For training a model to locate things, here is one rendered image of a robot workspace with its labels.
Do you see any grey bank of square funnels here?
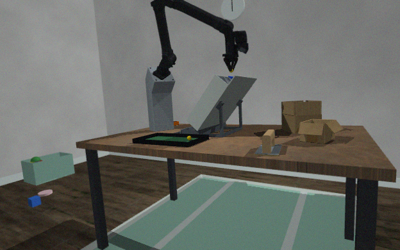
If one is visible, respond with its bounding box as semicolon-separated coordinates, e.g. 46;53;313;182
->
176;75;257;135

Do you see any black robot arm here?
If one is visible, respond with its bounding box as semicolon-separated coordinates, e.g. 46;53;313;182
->
151;0;249;80

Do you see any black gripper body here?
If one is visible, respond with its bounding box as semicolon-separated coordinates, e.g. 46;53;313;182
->
222;44;238;59

